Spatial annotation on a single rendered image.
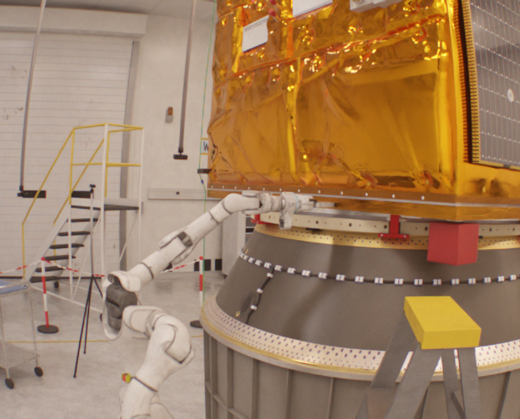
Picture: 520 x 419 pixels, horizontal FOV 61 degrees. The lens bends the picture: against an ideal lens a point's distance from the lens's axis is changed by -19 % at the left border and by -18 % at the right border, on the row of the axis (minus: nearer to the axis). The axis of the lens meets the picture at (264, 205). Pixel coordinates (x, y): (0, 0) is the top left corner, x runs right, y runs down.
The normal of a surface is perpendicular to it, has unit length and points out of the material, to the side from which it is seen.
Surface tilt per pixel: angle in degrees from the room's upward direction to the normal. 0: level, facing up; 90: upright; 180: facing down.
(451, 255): 90
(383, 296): 62
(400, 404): 87
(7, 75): 90
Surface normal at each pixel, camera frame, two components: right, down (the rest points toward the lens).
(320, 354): -0.34, -0.72
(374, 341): -0.30, -0.44
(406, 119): -0.86, -0.01
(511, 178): 0.52, 0.05
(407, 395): -0.14, -0.02
